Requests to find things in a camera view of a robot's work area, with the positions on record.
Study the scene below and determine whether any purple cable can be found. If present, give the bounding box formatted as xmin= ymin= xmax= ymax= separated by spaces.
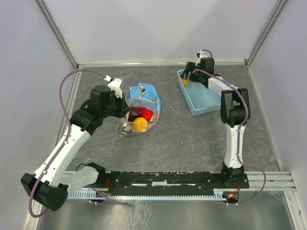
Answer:
xmin=193 ymin=49 xmax=267 ymax=206
xmin=28 ymin=69 xmax=107 ymax=218

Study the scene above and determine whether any small yellow lemon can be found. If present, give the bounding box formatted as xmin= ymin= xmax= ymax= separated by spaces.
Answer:
xmin=181 ymin=78 xmax=190 ymax=86

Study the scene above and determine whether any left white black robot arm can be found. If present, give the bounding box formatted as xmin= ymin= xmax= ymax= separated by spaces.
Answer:
xmin=21 ymin=82 xmax=130 ymax=211

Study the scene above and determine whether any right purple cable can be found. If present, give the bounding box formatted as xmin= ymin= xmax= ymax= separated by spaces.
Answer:
xmin=193 ymin=49 xmax=267 ymax=206

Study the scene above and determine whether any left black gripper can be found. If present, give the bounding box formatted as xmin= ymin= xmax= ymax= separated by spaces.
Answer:
xmin=101 ymin=91 xmax=131 ymax=118

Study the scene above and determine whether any light blue cable duct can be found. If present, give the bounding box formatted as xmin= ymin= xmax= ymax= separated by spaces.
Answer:
xmin=67 ymin=189 xmax=226 ymax=201

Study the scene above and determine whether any blue patterned cloth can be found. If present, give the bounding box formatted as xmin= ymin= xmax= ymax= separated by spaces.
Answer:
xmin=129 ymin=82 xmax=162 ymax=117

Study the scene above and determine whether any yellow round fruit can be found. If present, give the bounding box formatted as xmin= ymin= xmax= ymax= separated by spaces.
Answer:
xmin=133 ymin=117 xmax=149 ymax=132

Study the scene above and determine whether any dark red apple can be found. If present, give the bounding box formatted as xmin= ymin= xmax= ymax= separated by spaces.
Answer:
xmin=128 ymin=106 xmax=142 ymax=122

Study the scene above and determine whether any red yellow pear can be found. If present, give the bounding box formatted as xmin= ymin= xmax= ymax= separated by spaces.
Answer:
xmin=141 ymin=109 xmax=154 ymax=121

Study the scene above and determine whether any green orange mango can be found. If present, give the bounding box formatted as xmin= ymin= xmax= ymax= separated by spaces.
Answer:
xmin=117 ymin=125 xmax=130 ymax=137

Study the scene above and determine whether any clear dotted zip bag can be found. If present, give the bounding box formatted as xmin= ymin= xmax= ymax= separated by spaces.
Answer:
xmin=117 ymin=97 xmax=161 ymax=137

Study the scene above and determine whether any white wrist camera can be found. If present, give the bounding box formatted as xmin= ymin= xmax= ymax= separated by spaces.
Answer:
xmin=195 ymin=50 xmax=208 ymax=66
xmin=104 ymin=75 xmax=123 ymax=98

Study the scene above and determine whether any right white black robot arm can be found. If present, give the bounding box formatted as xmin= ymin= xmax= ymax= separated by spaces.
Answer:
xmin=180 ymin=57 xmax=250 ymax=187

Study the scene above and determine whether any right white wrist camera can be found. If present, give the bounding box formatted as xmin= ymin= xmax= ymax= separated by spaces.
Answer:
xmin=195 ymin=50 xmax=208 ymax=66

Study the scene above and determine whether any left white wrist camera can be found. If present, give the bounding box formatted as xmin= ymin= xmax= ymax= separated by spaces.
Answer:
xmin=104 ymin=75 xmax=123 ymax=98

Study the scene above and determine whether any light blue plastic basket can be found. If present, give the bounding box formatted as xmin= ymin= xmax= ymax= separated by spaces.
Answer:
xmin=177 ymin=69 xmax=221 ymax=116

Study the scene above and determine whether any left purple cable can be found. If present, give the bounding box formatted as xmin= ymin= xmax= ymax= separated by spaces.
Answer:
xmin=28 ymin=69 xmax=107 ymax=218

